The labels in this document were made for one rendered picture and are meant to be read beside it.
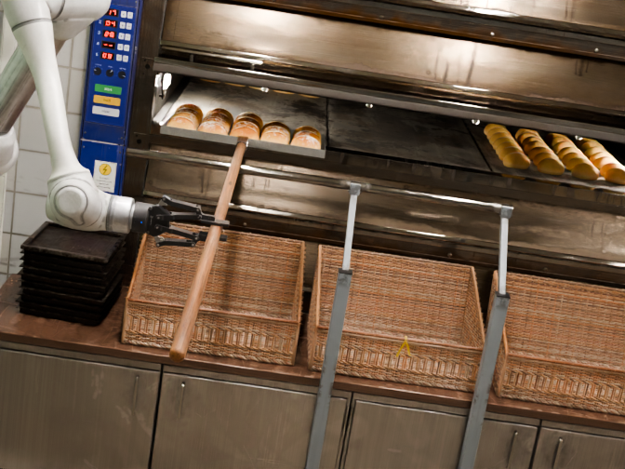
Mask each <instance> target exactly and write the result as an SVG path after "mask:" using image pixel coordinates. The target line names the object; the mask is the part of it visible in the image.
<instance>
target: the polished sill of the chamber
mask: <svg viewBox="0 0 625 469"><path fill-rule="evenodd" d="M164 122H165V121H158V120H153V121H152V122H151V127H150V134H151V135H157V136H163V137H169V138H175V139H182V140H188V141H200V142H205V143H212V144H217V145H224V146H230V147H236V145H234V144H228V143H222V142H215V141H204V140H198V139H192V138H185V137H180V136H173V135H167V134H161V133H160V129H161V125H162V124H163V123H164ZM246 148H247V149H248V150H255V151H261V152H267V153H273V154H285V155H291V156H297V157H303V158H310V159H315V160H322V161H327V162H334V163H341V164H346V165H353V166H358V167H365V168H376V169H382V170H389V171H395V172H401V173H407V174H413V175H420V176H425V177H432V178H437V179H444V180H451V181H462V182H468V183H474V184H480V185H486V186H493V187H499V188H505V189H511V190H517V191H523V192H530V193H535V194H547V195H553V196H560V197H565V198H572V199H577V200H584V201H590V202H596V203H603V204H608V205H615V206H621V207H625V192H621V191H615V190H608V189H603V188H596V187H590V186H584V185H577V184H572V183H565V182H559V181H548V180H542V179H536V178H529V177H524V176H517V175H511V174H505V173H498V172H493V171H486V170H481V169H474V168H468V167H457V166H450V165H444V164H438V163H432V162H426V161H419V160H414V159H407V158H402V157H395V156H389V155H383V154H372V153H365V152H359V151H353V150H347V149H340V148H335V147H328V146H326V154H325V158H320V157H313V156H308V155H301V154H290V153H284V152H277V151H271V150H265V149H259V148H253V147H246Z"/></svg>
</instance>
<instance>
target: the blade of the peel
mask: <svg viewBox="0 0 625 469"><path fill-rule="evenodd" d="M174 113H175V112H173V113H172V114H171V115H170V116H169V117H168V119H167V120H166V121H165V122H164V123H163V124H162V125H161V129H160V133H161V134H167V135H173V136H180V137H185V138H192V139H198V140H204V141H215V142H222V143H228V144H234V145H236V143H237V140H238V137H235V136H230V133H231V130H232V127H233V124H231V127H230V130H229V132H228V133H227V134H228V135H223V134H217V133H211V132H204V131H199V130H192V129H186V128H180V127H169V126H167V123H168V121H169V120H170V119H171V117H172V116H173V115H174ZM233 122H234V120H233ZM294 131H295V129H290V142H289V144H283V143H278V142H271V141H260V140H254V139H248V145H247V147H253V148H259V149H265V150H271V151H277V152H284V153H290V154H301V155H308V156H313V157H320V158H325V154H326V142H325V134H321V145H320V146H321V149H314V148H309V147H302V146H297V145H291V142H292V138H293V133H294Z"/></svg>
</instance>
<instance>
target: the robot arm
mask: <svg viewBox="0 0 625 469"><path fill-rule="evenodd" d="M1 2H2V5H3V9H4V12H5V15H6V18H7V21H8V23H9V26H10V28H11V31H12V33H13V35H14V37H15V39H16V41H17V43H18V46H17V48H16V49H15V51H14V53H13V54H12V56H11V58H10V59H9V61H8V63H7V65H6V67H5V68H4V70H3V72H2V73H1V74H0V176H1V175H3V174H5V173H6V172H8V171H9V170H10V169H11V168H12V167H13V166H14V165H15V163H16V161H17V159H18V155H19V145H18V141H17V139H16V133H15V129H14V128H13V126H14V124H15V122H16V121H17V119H18V118H19V116H20V114H21V112H22V111H23V109H24V107H25V106H26V104H27V103H28V101H29V99H30V98H31V96H32V95H33V93H34V92H35V90H36V91H37V95H38V99H39V104H40V109H41V114H42V118H43V123H44V128H45V133H46V137H47V146H48V150H49V155H50V160H51V166H52V172H51V175H50V177H49V179H48V180H47V188H48V195H47V201H46V215H47V217H48V218H49V219H50V220H51V221H53V222H55V223H57V224H59V225H62V226H65V227H69V228H72V229H75V230H82V231H109V232H117V233H124V234H128V233H129V232H130V229H131V232H136V233H142V234H148V235H151V236H153V237H154V239H155V242H156V244H155V245H156V246H157V247H158V248H159V247H162V246H177V247H191V248H193V247H195V245H196V243H197V242H198V241H204V242H206V238H207V235H208V232H203V231H200V233H198V234H197V233H194V232H191V231H188V230H184V229H181V228H179V227H175V226H174V225H171V224H170V220H199V221H201V223H204V224H211V225H218V226H223V227H229V224H230V222H229V221H224V220H217V219H215V218H216V216H214V215H209V214H204V213H203V212H202V210H201V206H199V205H196V204H192V203H188V202H184V201H180V200H176V199H172V198H171V197H169V196H168V195H166V194H164V195H163V197H162V199H161V201H160V202H159V203H156V204H147V203H141V202H136V204H135V201H134V198H130V197H123V196H118V195H112V194H106V193H104V192H103V191H101V190H99V189H98V188H97V186H96V184H95V182H94V180H93V178H92V176H91V174H90V171H89V169H86V168H84V167H82V166H81V165H80V164H79V162H78V161H77V159H76V156H75V154H74V151H73V147H72V143H71V139H70V135H69V129H68V124H67V117H66V112H65V105H64V99H63V94H62V88H61V83H60V75H59V70H58V65H57V60H56V57H57V55H58V54H59V52H60V50H61V48H62V47H63V45H64V43H65V42H66V40H69V39H72V38H74V37H76V36H77V35H78V34H79V33H80V32H82V31H83V30H84V29H85V28H86V27H87V26H88V25H89V24H91V23H92V22H93V21H94V20H98V19H99V18H101V17H102V16H103V15H104V14H105V13H106V12H107V11H108V9H109V7H110V3H111V0H1ZM163 205H165V206H167V205H170V206H172V207H176V208H183V209H187V210H190V211H194V212H175V211H168V210H167V209H166V208H164V207H163ZM163 233H169V234H174V235H179V236H183V237H186V238H189V239H177V238H163V237H162V236H159V235H161V234H163Z"/></svg>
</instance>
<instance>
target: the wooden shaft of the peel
mask: <svg viewBox="0 0 625 469"><path fill-rule="evenodd" d="M245 149H246V145H245V144H244V143H243V142H239V143H238V144H237V146H236V149H235V152H234V155H233V160H232V162H231V165H230V168H229V171H228V174H227V177H226V180H225V182H224V186H223V189H222V192H221V195H220V198H219V202H218V205H217V208H216V211H215V214H214V216H216V218H215V219H217V220H224V221H225V218H226V214H227V211H228V208H229V205H230V202H231V198H232V195H233V189H234V185H235V183H236V180H237V176H238V173H239V169H240V167H241V163H242V160H243V156H244V153H245ZM222 227H223V226H218V225H211V226H210V229H209V232H208V235H207V238H206V242H205V245H204V248H203V251H202V254H201V257H200V260H199V262H198V266H197V269H196V272H195V275H194V278H193V282H192V285H191V288H190V291H189V294H188V297H187V300H186V302H185V306H184V309H183V312H182V315H181V318H180V322H179V325H178V328H177V331H176V334H175V337H174V340H173V342H172V346H171V349H170V352H169V357H170V359H171V361H173V362H174V363H179V362H181V361H182V360H183V359H184V358H185V356H186V353H187V349H188V346H189V342H190V339H191V336H192V333H193V327H194V324H195V320H196V317H197V314H198V311H199V307H200V304H201V301H202V298H203V295H204V291H205V288H206V282H207V279H208V276H209V273H210V269H211V266H212V262H213V260H214V256H215V253H216V249H217V246H218V242H219V238H220V234H221V231H222Z"/></svg>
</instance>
